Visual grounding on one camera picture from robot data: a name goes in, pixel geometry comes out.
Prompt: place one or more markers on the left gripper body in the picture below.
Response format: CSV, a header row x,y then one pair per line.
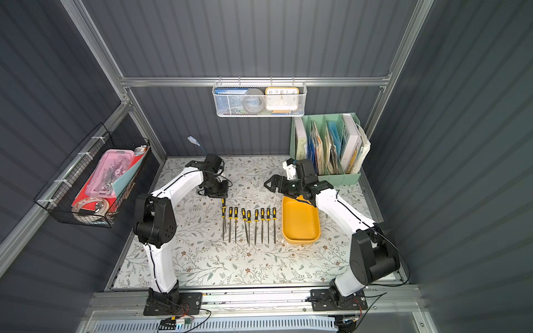
x,y
214,189

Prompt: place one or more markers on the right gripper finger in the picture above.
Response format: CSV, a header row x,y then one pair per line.
x,y
277,179
276,186

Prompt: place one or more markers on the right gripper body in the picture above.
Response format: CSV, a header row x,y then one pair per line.
x,y
284,185

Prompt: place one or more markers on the file tool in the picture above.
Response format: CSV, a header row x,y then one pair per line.
x,y
230,215
268,219
274,216
245,220
256,220
236,217
249,227
262,217
224,218

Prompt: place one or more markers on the yellow storage tray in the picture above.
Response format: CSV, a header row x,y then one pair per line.
x,y
300,222

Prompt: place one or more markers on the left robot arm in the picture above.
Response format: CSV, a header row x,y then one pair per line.
x,y
156,226

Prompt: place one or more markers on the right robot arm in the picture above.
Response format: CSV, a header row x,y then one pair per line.
x,y
373,252

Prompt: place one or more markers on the green file organizer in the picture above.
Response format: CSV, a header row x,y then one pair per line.
x,y
318,138

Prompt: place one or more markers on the blue box in basket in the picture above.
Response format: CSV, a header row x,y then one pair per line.
x,y
229,99

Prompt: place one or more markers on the pink plastic tool case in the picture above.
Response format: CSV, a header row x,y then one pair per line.
x,y
113,164

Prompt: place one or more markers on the white book in organizer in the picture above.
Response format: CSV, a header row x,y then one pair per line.
x,y
351,142

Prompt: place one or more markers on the yellow white clock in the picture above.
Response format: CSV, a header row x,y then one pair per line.
x,y
282,99

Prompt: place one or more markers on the grey tape roll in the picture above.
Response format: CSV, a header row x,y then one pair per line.
x,y
253,101

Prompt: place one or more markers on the red folder in basket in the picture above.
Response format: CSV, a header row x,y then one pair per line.
x,y
85,205

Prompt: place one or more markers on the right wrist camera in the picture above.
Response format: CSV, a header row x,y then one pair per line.
x,y
290,169

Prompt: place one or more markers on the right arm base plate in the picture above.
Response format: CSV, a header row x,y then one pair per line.
x,y
324,300

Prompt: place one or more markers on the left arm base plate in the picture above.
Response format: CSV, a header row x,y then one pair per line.
x,y
173,304

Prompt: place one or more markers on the black wire side basket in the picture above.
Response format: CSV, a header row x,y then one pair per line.
x,y
58,195

